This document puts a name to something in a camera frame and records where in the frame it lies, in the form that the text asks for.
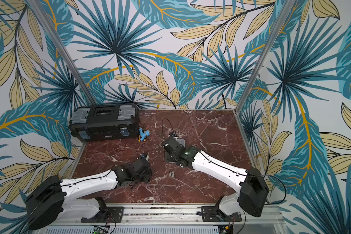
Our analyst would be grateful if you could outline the right metal frame post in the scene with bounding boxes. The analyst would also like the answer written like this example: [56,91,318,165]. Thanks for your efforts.
[234,0,295,116]

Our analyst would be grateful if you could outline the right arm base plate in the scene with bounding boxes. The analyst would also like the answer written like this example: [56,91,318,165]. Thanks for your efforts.
[197,206,242,223]

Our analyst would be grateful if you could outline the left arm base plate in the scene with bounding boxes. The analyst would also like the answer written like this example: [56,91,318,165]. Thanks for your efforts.
[81,206,124,223]

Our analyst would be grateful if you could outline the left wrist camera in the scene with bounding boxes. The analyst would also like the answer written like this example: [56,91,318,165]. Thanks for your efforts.
[140,153,149,160]

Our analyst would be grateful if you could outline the grey plastic storage box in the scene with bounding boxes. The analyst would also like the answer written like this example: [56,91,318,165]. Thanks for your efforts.
[176,139,185,147]

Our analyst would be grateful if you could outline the metal frame post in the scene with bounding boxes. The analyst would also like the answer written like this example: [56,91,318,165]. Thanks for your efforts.
[27,0,97,105]
[234,0,295,116]

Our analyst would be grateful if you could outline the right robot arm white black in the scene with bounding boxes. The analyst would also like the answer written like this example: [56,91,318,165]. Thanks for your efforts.
[161,136,269,220]

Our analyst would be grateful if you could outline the blue toy figure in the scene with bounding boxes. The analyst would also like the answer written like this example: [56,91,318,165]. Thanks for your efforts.
[138,128,150,142]

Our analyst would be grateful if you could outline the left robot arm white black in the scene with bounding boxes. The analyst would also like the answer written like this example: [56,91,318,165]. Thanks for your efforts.
[25,158,152,231]

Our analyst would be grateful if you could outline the aluminium rail front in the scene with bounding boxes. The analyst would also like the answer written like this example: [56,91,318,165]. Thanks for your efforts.
[36,203,289,234]

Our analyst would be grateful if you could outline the left metal frame post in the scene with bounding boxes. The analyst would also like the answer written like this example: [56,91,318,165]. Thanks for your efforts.
[27,0,97,105]

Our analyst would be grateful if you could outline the black plastic toolbox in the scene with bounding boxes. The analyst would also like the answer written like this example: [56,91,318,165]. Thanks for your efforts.
[69,103,139,142]

